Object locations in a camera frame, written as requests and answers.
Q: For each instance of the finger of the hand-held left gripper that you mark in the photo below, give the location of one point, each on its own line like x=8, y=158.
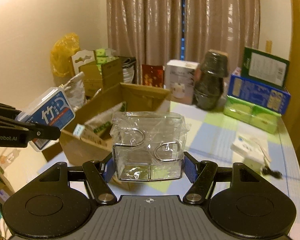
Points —
x=40, y=133
x=0, y=112

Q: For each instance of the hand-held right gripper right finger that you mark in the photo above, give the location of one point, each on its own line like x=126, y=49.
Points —
x=191, y=170

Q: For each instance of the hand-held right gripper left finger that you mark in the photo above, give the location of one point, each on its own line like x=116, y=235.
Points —
x=107, y=171

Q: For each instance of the blue white floss box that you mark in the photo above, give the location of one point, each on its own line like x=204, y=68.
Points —
x=50, y=112

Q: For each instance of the cardboard box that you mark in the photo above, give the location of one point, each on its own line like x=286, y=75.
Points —
x=85, y=152

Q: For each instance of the white green long box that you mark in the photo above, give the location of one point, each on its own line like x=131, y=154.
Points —
x=102, y=122

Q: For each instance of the white medicine box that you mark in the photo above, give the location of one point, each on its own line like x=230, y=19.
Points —
x=245, y=143

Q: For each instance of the checked cloth-covered desktop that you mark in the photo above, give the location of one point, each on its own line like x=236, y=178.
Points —
x=215, y=142

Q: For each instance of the crinkled silver plastic bag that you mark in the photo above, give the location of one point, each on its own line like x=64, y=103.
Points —
x=73, y=92

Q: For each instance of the white cube adapter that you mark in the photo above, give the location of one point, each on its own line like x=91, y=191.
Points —
x=253, y=162

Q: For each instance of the yellow plastic bag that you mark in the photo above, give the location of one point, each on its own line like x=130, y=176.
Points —
x=63, y=55

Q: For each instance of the green tissue pack bundle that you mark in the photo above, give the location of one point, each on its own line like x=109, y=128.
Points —
x=252, y=115

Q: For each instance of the brown cardboard boxes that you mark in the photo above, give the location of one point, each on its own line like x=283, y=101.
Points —
x=102, y=77

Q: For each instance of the white appliance box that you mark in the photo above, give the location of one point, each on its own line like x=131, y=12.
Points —
x=180, y=82

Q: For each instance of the black stacked pots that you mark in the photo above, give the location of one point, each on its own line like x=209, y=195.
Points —
x=210, y=82

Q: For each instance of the small green tissue packs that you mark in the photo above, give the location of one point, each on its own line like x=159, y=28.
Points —
x=102, y=56

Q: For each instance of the red gift box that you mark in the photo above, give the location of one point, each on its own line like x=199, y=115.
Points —
x=152, y=76

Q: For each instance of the striped bag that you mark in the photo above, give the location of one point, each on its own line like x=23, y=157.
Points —
x=128, y=70

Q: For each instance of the dark green box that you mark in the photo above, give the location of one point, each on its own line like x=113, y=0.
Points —
x=265, y=67

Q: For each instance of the beige curtain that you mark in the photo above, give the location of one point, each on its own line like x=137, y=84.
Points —
x=150, y=22

